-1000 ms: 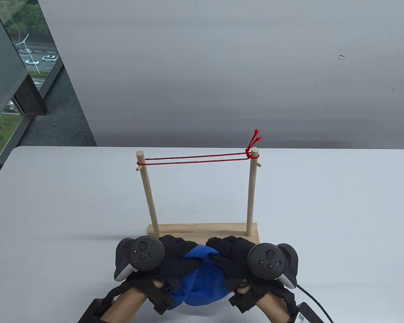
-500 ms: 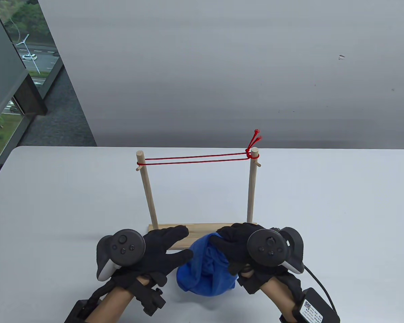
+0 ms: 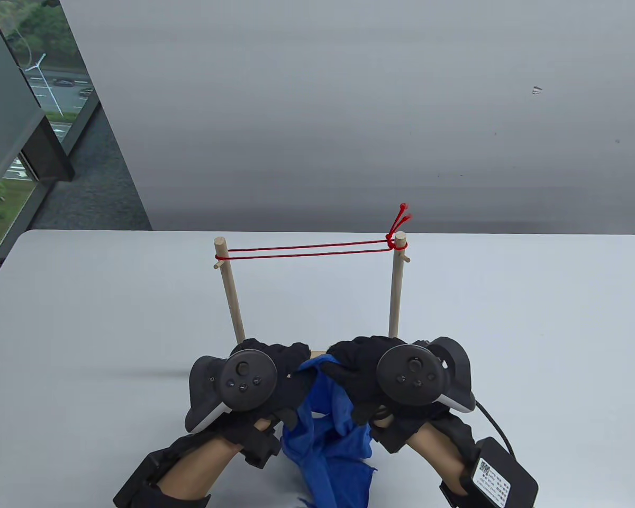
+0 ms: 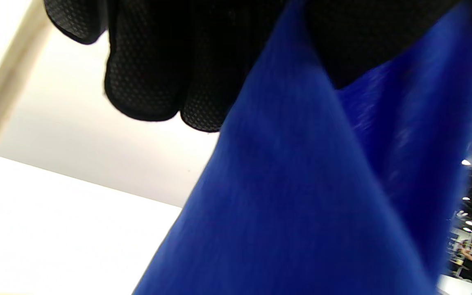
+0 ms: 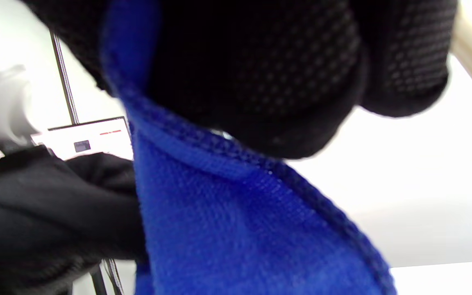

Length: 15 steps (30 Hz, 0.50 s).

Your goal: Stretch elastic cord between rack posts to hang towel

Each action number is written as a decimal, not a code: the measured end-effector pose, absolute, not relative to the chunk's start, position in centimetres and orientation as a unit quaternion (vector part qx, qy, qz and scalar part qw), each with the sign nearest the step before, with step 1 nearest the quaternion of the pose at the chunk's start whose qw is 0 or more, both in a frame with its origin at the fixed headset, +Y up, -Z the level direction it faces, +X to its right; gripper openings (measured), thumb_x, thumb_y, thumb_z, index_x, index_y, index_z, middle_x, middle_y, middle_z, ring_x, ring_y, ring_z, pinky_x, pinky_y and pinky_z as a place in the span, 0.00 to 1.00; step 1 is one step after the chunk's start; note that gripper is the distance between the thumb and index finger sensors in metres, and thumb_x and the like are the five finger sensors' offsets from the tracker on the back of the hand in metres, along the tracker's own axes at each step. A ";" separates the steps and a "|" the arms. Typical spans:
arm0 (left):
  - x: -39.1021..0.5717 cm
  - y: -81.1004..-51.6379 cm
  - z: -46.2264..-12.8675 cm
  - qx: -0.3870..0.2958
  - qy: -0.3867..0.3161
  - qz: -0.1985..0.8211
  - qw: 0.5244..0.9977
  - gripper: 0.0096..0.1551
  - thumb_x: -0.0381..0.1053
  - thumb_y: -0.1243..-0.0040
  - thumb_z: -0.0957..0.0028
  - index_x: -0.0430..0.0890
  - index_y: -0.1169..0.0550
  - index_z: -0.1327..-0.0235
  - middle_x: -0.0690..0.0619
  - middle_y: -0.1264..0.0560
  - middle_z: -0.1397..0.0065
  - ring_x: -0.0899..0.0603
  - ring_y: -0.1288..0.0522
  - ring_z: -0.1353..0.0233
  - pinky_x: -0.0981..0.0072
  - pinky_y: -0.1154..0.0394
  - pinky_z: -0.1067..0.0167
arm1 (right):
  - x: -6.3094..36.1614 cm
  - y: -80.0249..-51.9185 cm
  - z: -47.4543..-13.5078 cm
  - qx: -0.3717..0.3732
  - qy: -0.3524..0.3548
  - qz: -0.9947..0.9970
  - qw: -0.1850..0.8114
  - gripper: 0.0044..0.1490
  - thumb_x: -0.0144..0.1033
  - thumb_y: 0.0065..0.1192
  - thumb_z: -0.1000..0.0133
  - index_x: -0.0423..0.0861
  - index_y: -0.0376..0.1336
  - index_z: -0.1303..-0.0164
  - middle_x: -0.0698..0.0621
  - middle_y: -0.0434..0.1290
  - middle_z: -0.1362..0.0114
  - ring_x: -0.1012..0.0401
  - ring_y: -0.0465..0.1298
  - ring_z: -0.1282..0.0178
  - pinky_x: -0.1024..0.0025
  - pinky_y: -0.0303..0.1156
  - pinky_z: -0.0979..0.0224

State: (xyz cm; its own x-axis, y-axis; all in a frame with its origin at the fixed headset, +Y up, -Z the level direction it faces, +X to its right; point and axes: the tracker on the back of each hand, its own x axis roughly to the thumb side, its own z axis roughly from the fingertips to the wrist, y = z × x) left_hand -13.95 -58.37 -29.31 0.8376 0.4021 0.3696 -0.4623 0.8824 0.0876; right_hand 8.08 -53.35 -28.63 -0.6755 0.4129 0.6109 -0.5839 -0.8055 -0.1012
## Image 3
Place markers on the person's right hand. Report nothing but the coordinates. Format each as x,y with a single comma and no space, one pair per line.
357,370

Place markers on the person's left hand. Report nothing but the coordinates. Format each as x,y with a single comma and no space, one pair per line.
291,365

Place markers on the person's left thumb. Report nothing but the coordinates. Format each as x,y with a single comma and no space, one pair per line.
299,402

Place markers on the person's right fingers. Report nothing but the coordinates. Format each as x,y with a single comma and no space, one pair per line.
352,365

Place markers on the blue cloth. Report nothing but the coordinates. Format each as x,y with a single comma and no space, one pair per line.
328,450

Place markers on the person's right forearm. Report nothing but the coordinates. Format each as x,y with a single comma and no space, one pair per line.
436,447

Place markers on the person's left forearm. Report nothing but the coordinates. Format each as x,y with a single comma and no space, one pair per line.
201,468

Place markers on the black controller on right glove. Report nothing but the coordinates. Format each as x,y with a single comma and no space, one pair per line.
413,375

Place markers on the black controller on glove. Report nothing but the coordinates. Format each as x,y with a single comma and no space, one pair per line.
241,378
413,375

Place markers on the black controller on left glove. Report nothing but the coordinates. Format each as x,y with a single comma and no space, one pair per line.
241,378

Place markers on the wooden two-post rack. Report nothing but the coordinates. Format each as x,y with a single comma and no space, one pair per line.
395,296

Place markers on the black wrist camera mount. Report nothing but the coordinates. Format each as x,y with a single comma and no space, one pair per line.
148,479

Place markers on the black labelled wrist camera box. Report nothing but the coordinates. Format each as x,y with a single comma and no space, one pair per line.
500,473

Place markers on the grey window frame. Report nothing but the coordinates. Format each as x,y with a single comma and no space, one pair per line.
18,121

